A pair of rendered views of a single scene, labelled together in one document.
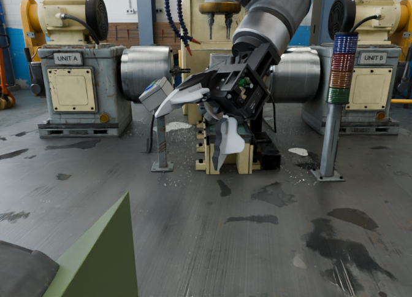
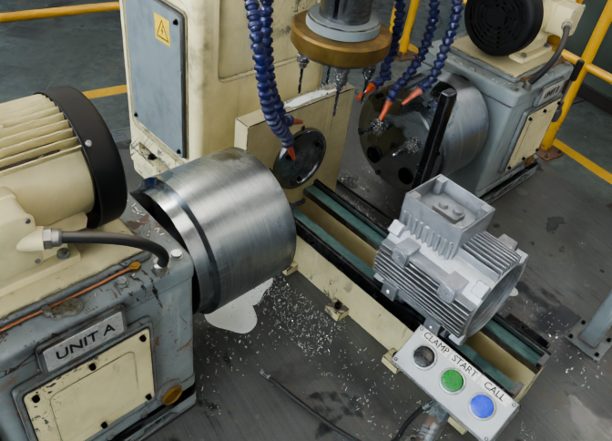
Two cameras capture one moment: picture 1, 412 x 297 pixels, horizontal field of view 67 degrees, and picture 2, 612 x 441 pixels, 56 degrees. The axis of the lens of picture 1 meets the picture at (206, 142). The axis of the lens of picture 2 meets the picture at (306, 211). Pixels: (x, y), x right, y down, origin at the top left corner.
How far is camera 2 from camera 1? 1.16 m
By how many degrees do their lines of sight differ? 46
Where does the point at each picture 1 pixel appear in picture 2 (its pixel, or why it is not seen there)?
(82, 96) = (126, 391)
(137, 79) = (239, 282)
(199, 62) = (270, 142)
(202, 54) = not seen: hidden behind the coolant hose
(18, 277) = not seen: outside the picture
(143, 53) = (234, 216)
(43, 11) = not seen: outside the picture
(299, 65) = (472, 131)
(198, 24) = (234, 38)
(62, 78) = (74, 389)
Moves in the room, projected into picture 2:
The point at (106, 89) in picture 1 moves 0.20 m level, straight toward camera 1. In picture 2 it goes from (177, 339) to (288, 407)
